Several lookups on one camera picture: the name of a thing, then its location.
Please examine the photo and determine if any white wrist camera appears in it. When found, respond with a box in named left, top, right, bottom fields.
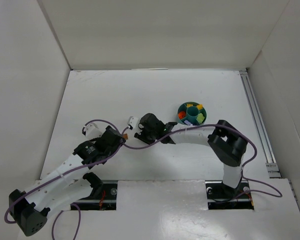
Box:
left=83, top=122, right=103, bottom=139
left=127, top=116, right=140, bottom=130

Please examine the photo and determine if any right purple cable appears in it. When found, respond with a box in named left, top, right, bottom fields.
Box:
left=119, top=124, right=283, bottom=201

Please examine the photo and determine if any light green lego brick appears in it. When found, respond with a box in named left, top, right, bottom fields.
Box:
left=196, top=113, right=206, bottom=125

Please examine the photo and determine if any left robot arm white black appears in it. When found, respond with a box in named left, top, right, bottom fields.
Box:
left=8, top=126, right=126, bottom=237

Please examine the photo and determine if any teal round divided container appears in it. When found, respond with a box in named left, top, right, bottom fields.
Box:
left=176, top=101, right=207, bottom=126

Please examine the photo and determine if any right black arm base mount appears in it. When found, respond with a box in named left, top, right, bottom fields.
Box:
left=205, top=181, right=254, bottom=210

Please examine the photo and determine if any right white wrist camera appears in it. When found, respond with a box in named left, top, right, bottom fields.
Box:
left=127, top=116, right=140, bottom=130

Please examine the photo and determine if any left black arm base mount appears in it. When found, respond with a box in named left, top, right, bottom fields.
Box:
left=75, top=172, right=118, bottom=211

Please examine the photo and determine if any orange cone lego piece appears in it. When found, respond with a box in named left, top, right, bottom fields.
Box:
left=178, top=111, right=186, bottom=120

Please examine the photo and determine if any aluminium rail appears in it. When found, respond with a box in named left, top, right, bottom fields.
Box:
left=239, top=70, right=282, bottom=179

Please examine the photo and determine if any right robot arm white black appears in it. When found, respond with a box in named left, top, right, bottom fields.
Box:
left=134, top=113, right=248, bottom=200

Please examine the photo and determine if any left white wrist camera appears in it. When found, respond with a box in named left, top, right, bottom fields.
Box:
left=83, top=122, right=103, bottom=139

